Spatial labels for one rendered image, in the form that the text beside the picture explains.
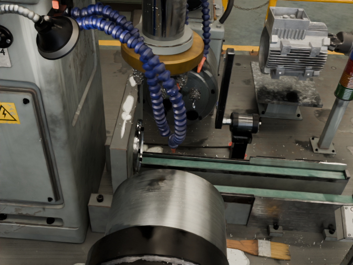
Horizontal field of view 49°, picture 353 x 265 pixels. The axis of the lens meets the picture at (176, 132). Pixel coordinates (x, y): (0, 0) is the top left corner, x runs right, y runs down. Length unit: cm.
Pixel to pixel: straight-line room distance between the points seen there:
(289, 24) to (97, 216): 86
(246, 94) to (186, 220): 102
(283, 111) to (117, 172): 86
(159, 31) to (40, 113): 29
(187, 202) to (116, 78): 104
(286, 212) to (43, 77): 73
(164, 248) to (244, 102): 123
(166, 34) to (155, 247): 48
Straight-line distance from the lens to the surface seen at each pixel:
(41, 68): 73
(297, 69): 144
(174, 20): 79
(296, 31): 140
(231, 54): 101
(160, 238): 44
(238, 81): 174
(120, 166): 89
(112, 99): 158
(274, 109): 157
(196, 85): 116
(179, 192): 75
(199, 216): 73
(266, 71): 143
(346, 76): 132
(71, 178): 92
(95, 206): 104
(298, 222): 118
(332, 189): 126
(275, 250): 115
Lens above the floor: 174
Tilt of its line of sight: 41 degrees down
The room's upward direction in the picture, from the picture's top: 4 degrees clockwise
